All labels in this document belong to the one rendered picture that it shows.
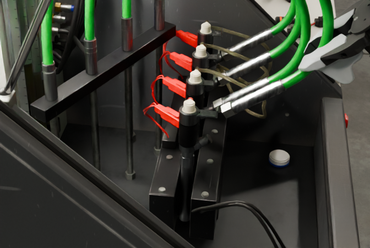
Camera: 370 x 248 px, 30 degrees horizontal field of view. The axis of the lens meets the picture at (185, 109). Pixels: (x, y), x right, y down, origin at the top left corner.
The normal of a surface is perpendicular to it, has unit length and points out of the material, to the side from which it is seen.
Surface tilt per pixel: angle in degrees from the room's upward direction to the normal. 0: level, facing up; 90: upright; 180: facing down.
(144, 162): 0
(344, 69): 100
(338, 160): 0
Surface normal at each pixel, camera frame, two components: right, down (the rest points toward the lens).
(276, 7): 0.03, -0.83
